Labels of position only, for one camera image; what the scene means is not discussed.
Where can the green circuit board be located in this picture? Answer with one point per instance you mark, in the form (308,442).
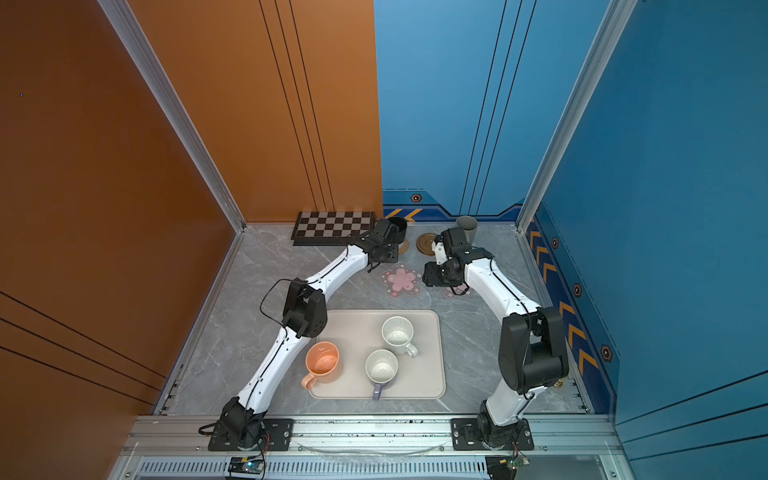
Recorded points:
(505,467)
(246,467)

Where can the left green circuit board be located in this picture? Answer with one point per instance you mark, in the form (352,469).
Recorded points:
(246,467)

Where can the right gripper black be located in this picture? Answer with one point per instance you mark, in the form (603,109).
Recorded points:
(430,271)

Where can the beige plastic tray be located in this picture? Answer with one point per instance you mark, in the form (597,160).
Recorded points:
(357,333)

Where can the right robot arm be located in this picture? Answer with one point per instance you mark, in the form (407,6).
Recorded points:
(532,352)

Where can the orange pink mug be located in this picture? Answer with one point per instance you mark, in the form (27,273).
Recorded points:
(323,363)

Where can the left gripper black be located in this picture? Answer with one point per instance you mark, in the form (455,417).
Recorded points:
(394,257)

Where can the black white chessboard box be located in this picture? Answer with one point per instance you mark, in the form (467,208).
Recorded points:
(330,228)

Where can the grey mug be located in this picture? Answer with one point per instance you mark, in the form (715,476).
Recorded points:
(469,226)

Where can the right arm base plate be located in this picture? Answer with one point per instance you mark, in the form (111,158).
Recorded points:
(473,434)

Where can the black mug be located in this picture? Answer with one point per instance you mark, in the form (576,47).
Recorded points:
(398,229)

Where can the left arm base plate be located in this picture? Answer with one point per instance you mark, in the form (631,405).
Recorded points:
(276,437)

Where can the right green circuit board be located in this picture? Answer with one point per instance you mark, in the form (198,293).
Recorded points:
(505,467)

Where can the woven rattan round coaster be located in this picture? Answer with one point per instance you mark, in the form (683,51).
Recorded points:
(403,247)

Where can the pink flower coaster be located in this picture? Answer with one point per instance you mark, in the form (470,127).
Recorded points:
(458,291)
(402,280)

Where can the white mug purple handle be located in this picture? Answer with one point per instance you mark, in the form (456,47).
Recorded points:
(381,368)

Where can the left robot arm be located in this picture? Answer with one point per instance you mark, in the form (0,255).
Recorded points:
(304,316)

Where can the brown wooden round coaster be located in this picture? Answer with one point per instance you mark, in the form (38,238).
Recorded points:
(425,244)

